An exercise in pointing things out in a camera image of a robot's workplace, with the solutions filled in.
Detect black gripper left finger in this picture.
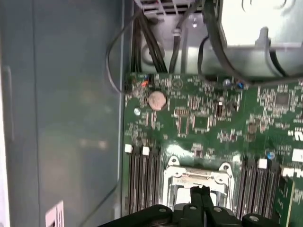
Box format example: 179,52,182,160
108,185,205,227

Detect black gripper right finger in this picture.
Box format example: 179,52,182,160
201,185,281,227

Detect metal socket cover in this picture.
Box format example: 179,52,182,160
169,171,229,209

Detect RAM slot black clips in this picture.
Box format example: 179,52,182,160
136,151,145,211
267,162,280,220
239,156,251,220
248,157,261,220
151,152,164,206

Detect RAM slot white clips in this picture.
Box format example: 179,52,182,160
124,144,139,213
142,146,154,208
258,158,270,220

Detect CPU socket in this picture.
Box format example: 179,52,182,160
162,155,235,213

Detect green motherboard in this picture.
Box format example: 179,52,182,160
123,72,303,227

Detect silver coin battery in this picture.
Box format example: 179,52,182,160
147,91,167,111

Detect white case label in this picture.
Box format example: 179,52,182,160
45,200,65,227

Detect metal drive cage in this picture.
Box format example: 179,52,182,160
132,0,303,80

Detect grey open PC case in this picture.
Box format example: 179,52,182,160
0,0,303,227

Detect grey wire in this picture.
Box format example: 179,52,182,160
169,0,198,73

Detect black power wire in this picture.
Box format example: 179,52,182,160
139,16,169,73
131,16,143,73

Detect thin black wire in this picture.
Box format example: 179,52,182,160
106,14,143,94

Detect thick black wire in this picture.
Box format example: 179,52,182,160
203,0,251,83

